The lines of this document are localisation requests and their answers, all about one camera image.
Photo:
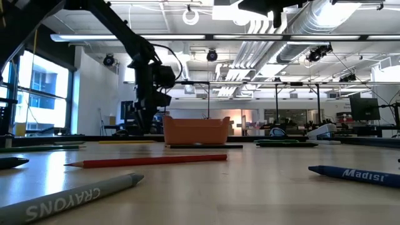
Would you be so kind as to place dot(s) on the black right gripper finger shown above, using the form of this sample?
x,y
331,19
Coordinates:
x,y
259,11
256,3

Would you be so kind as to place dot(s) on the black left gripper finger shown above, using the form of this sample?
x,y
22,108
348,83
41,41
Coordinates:
x,y
150,117
141,120

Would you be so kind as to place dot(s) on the yellow pencil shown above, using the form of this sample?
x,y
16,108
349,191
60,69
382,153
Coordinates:
x,y
125,142

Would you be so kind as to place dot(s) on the red pencil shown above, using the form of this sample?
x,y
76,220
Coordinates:
x,y
147,161

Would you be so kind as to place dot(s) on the orange plastic bin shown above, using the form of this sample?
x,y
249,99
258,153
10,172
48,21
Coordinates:
x,y
197,132

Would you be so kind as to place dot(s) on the grey crayon with white lettering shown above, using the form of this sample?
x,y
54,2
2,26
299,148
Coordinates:
x,y
78,195

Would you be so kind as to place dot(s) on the green pencil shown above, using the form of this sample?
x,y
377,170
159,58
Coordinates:
x,y
31,149

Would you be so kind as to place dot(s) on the blue crayon with white lettering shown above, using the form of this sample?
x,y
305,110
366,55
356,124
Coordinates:
x,y
359,175

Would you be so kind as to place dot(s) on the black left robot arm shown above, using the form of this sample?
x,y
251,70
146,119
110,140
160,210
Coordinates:
x,y
109,18

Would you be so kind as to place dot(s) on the black computer monitor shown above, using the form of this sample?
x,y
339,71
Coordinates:
x,y
364,109
126,109

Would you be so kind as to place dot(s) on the black ceiling speaker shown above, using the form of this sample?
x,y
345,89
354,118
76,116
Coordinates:
x,y
108,60
212,55

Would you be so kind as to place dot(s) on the long ceiling light bar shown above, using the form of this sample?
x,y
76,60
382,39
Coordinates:
x,y
187,37

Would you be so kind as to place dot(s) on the large window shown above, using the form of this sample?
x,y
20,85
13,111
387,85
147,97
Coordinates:
x,y
47,106

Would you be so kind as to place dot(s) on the white stapler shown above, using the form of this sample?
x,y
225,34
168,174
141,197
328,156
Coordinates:
x,y
323,131

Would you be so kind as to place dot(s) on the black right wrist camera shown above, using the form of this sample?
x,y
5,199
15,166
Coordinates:
x,y
277,19

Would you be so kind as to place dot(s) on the black metal gantry frame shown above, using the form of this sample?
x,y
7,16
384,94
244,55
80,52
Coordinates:
x,y
276,106
193,83

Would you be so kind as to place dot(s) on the black ceiling camera rig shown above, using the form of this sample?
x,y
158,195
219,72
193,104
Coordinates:
x,y
317,54

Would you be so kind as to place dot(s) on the black aluminium table frame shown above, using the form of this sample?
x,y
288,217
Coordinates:
x,y
243,138

